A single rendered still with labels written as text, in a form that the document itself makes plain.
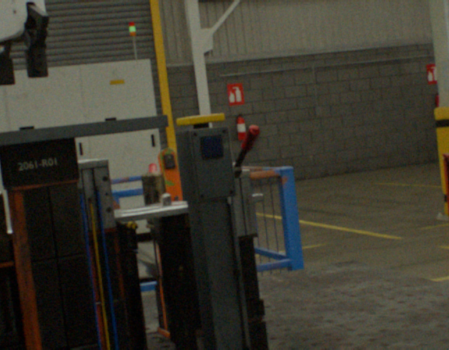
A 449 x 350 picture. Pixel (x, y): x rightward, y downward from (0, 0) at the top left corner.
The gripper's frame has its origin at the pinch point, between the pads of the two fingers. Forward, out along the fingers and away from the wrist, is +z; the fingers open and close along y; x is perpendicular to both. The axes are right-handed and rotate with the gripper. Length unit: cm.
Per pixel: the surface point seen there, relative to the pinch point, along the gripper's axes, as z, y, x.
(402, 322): 55, -6, -77
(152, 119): 8.7, -13.0, -13.0
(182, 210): 25.2, 11.1, -36.9
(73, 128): 8.7, -8.8, -2.0
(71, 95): -43, 679, -464
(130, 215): 24.8, 14.7, -27.5
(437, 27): -62, 354, -671
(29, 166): 13.3, -3.8, 2.8
